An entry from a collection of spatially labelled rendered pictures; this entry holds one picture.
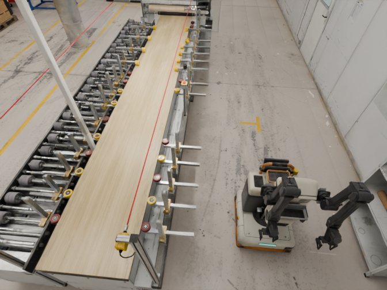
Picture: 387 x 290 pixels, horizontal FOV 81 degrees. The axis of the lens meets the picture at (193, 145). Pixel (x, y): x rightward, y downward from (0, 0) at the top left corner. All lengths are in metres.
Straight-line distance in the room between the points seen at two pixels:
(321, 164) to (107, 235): 3.18
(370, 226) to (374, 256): 0.36
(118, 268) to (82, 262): 0.30
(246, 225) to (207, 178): 0.95
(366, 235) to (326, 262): 0.58
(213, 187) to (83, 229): 1.79
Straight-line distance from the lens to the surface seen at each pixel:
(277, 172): 2.49
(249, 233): 2.78
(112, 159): 2.57
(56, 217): 2.40
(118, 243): 1.27
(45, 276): 2.71
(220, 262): 2.93
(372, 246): 3.50
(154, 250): 2.32
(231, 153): 3.71
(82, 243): 2.21
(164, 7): 5.86
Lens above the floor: 2.83
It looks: 49 degrees down
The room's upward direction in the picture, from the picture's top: 1 degrees clockwise
